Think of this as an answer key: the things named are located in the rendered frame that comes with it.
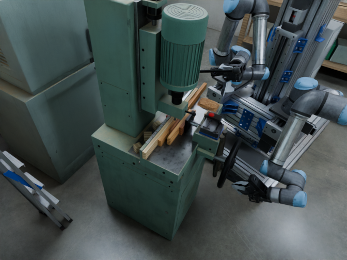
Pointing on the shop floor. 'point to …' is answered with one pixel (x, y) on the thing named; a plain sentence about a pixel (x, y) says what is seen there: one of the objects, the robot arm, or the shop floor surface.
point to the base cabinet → (147, 193)
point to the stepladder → (30, 188)
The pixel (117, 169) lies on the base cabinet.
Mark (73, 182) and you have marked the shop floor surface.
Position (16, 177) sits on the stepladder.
